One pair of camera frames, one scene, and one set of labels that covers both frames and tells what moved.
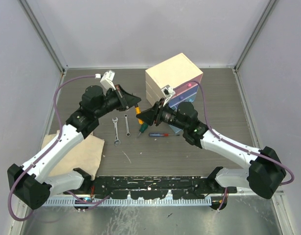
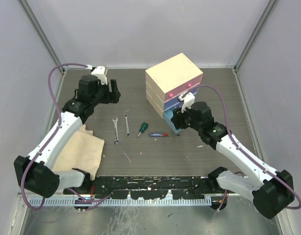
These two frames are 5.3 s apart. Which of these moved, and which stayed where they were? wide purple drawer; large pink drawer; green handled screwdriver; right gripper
Moved: right gripper
Stayed: wide purple drawer; green handled screwdriver; large pink drawer
